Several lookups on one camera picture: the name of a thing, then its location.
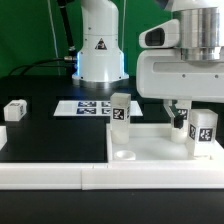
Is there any white hanging cable right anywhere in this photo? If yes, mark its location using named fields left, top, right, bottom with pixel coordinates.
left=121, top=0, right=128, bottom=51

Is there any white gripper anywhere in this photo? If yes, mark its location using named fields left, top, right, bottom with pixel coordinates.
left=136, top=19, right=224, bottom=129

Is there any white hanging cable left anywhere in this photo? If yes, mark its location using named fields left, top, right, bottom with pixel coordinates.
left=46, top=0, right=62, bottom=76

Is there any white square table top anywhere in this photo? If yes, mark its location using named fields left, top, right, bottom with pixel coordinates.
left=105, top=122, right=224, bottom=163

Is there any white U-shaped obstacle fence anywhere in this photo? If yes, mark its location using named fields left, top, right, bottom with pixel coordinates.
left=0, top=123, right=224, bottom=191

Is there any white marker base plate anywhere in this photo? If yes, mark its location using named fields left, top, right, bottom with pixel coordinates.
left=54, top=100, right=142, bottom=117

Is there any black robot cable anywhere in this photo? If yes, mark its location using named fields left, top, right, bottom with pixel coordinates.
left=7, top=58, right=78, bottom=78

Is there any white hanging cable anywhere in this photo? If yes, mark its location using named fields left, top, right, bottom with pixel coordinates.
left=46, top=0, right=62, bottom=76
left=121, top=0, right=128, bottom=51

